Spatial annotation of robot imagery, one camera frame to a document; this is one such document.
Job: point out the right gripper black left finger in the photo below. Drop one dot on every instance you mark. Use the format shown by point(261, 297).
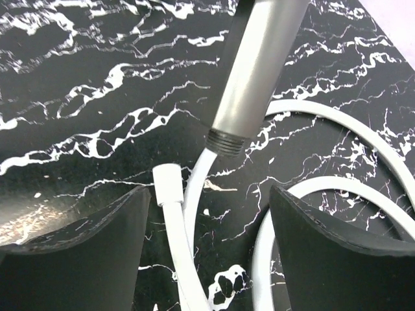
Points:
point(90, 264)

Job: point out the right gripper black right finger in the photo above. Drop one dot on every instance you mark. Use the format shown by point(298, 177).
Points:
point(331, 265)

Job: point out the grey shower head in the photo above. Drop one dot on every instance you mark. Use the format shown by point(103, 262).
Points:
point(256, 48)

